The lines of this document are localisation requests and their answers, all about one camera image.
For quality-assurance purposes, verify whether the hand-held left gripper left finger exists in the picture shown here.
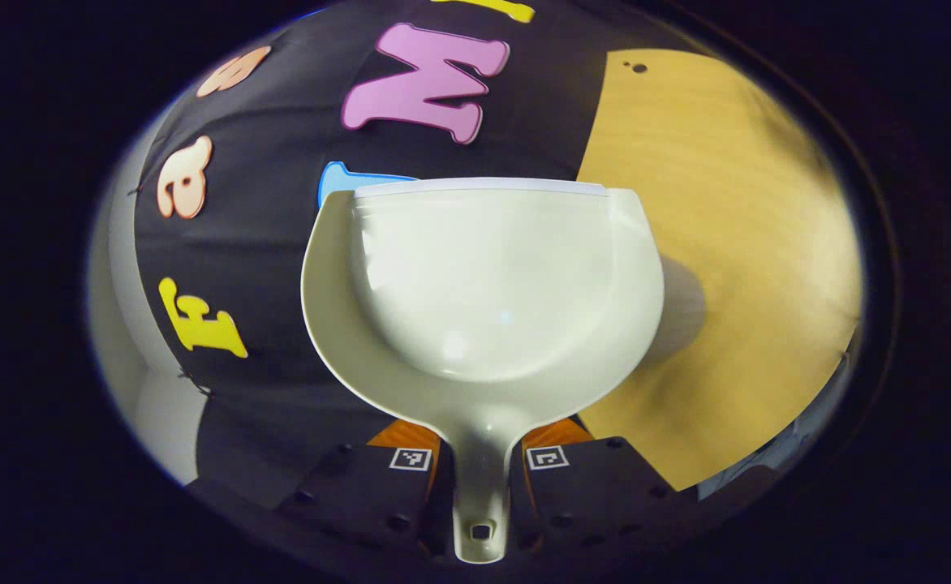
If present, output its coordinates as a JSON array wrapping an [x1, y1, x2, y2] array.
[[277, 418, 449, 560]]

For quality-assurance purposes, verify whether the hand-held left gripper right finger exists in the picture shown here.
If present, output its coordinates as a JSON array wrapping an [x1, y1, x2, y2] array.
[[512, 416, 692, 557]]

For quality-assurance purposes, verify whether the white dustpan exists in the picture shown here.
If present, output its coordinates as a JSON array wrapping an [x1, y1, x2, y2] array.
[[301, 177, 665, 565]]

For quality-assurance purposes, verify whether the wooden desktop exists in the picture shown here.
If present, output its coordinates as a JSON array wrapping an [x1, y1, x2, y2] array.
[[577, 49, 864, 492]]

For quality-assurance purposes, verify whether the black backdrop cloth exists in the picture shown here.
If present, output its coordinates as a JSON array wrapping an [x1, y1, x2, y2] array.
[[131, 0, 712, 520]]

